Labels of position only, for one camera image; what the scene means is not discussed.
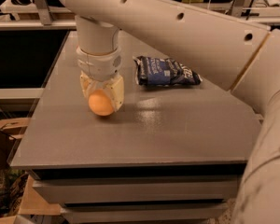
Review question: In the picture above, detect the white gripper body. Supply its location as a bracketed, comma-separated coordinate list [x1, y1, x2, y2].
[77, 48, 122, 81]

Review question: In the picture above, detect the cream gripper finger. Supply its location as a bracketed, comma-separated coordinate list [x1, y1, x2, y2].
[100, 75, 124, 112]
[80, 72, 95, 99]

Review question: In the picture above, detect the orange fruit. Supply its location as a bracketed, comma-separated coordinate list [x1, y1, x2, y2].
[89, 90, 114, 116]

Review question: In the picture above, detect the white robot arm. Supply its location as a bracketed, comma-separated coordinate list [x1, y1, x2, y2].
[60, 0, 280, 224]

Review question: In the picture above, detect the dark blue snack bag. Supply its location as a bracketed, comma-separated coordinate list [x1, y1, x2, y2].
[133, 56, 202, 86]

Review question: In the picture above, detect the brown cardboard box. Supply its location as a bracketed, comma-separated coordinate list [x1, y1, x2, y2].
[0, 118, 30, 170]

